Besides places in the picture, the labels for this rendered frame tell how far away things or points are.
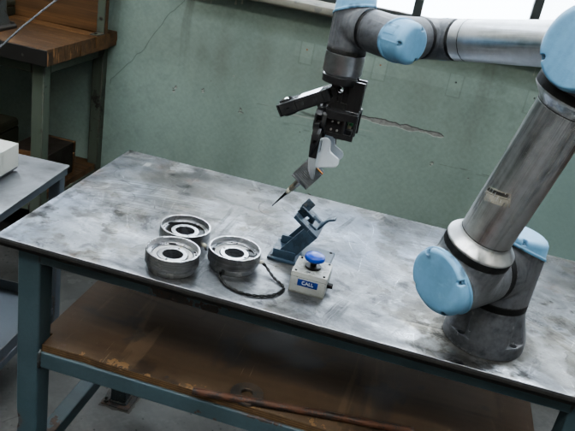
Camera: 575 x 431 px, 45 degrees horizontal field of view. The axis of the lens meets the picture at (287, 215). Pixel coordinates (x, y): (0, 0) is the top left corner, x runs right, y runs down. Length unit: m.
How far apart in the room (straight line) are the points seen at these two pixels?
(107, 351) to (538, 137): 0.98
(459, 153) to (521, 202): 1.86
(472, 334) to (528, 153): 0.40
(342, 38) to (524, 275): 0.53
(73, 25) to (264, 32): 0.81
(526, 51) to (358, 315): 0.55
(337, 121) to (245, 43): 1.65
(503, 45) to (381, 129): 1.72
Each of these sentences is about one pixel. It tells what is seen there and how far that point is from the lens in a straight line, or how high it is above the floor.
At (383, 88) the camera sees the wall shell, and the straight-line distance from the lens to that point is 2.87.
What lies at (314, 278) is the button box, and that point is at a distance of 1.32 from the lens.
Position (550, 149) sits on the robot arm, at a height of 1.23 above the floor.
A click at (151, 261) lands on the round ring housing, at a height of 0.83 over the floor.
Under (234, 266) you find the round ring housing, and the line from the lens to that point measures 1.34.
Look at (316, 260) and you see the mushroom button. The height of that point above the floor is 0.87.
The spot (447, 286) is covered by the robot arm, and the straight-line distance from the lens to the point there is 1.13.
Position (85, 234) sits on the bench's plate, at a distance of 1.46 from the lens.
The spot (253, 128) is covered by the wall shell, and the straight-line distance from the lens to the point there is 3.02.
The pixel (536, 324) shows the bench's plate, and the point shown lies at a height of 0.80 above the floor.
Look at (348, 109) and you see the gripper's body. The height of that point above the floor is 1.14.
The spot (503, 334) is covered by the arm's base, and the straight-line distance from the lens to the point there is 1.30.
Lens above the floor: 1.47
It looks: 24 degrees down
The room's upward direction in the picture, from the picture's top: 11 degrees clockwise
